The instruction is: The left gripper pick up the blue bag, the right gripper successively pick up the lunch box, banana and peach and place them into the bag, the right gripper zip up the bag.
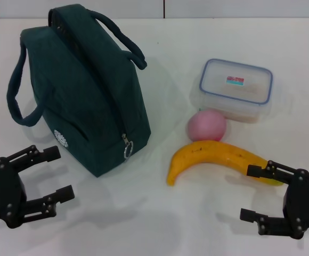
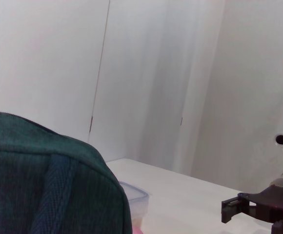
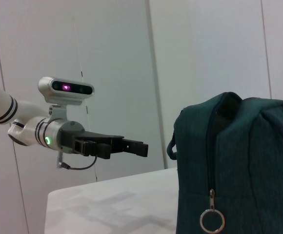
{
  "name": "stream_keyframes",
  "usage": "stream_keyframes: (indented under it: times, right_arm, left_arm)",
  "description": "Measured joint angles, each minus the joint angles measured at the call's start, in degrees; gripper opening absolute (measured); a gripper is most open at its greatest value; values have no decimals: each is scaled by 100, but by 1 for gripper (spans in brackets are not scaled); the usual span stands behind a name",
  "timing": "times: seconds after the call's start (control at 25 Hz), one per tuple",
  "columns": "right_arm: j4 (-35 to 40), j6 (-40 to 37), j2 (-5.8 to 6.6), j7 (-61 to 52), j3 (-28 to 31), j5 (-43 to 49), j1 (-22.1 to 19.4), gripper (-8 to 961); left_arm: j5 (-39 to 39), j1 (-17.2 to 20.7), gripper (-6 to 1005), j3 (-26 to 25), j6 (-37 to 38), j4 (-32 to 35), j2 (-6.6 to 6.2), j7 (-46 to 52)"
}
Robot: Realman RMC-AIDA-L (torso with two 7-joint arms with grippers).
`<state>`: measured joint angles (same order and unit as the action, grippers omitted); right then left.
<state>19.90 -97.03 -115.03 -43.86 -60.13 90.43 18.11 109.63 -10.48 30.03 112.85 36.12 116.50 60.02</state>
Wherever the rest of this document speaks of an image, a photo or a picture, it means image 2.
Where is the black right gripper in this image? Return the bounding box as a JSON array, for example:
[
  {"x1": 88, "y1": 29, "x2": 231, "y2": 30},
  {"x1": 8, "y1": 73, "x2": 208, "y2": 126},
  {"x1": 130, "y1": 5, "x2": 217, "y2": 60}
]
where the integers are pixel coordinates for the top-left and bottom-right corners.
[{"x1": 221, "y1": 185, "x2": 283, "y2": 234}]

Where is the clear blue-rimmed food container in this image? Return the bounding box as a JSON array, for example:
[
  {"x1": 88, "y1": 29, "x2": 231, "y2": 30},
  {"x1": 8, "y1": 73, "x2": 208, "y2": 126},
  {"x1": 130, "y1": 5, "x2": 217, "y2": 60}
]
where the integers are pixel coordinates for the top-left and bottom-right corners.
[{"x1": 118, "y1": 180, "x2": 150, "y2": 229}]

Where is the dark teal lunch bag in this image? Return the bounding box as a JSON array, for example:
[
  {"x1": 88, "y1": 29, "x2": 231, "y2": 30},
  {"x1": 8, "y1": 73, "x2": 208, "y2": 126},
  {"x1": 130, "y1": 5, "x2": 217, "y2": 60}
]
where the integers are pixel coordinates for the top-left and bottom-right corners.
[{"x1": 0, "y1": 111, "x2": 133, "y2": 234}]

